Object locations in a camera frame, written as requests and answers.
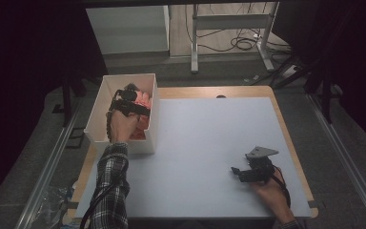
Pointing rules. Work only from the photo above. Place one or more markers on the person's left hand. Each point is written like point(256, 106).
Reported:
point(122, 127)

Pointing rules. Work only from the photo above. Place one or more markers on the wooden table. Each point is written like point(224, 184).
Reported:
point(203, 92)

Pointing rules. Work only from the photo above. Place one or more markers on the clear plastic bag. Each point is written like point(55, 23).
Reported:
point(55, 203)

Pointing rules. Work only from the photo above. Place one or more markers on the white box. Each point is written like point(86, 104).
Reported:
point(101, 111)

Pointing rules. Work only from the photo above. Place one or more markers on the pink and grey glove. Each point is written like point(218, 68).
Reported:
point(144, 99)

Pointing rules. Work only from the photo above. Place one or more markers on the person's right hand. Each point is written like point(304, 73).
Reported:
point(271, 198)

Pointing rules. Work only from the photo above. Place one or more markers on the black stand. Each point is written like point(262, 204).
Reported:
point(66, 98)
point(327, 101)

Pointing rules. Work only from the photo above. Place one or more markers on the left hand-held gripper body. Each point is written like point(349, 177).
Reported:
point(127, 98)

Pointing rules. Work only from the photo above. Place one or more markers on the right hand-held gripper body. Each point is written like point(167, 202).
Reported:
point(260, 168)

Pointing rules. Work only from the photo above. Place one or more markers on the dark table grommet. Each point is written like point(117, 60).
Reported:
point(221, 96)

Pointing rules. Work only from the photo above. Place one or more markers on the white metal desk frame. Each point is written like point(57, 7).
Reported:
point(232, 21)

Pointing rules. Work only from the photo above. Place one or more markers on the light blue table mat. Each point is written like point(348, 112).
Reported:
point(203, 143)

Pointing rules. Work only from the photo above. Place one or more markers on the black floor bracket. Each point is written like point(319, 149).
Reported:
point(75, 137)

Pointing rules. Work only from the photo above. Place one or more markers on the white cabinet panel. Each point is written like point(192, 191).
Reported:
point(127, 28)

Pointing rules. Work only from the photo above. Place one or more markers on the metal floor rail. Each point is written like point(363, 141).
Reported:
point(346, 159)
point(47, 171)

